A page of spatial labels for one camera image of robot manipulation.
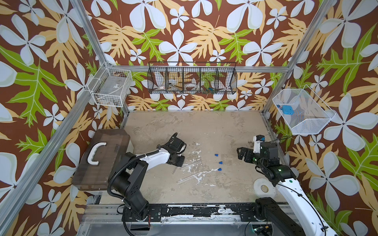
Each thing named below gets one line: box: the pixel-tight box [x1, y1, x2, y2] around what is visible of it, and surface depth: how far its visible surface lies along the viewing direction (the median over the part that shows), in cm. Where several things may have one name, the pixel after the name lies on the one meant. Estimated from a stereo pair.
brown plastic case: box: [71, 129, 131, 191], surface depth 76 cm
